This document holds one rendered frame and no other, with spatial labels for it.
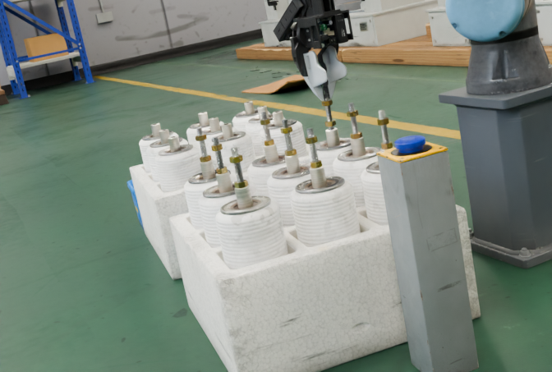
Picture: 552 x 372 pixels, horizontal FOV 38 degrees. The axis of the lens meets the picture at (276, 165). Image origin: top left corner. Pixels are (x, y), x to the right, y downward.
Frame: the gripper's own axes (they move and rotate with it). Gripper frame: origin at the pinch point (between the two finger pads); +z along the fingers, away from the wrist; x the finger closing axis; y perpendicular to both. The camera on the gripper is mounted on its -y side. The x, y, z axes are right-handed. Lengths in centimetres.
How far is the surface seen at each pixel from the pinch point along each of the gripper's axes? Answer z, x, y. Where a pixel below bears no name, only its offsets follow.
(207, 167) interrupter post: 7.6, -23.5, -4.0
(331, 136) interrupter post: 8.0, -0.8, 1.5
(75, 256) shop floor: 35, -34, -70
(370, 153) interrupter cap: 9.6, -2.5, 14.5
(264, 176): 11.2, -15.4, 0.5
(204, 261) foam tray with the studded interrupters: 16.9, -35.3, 14.2
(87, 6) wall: -29, 160, -606
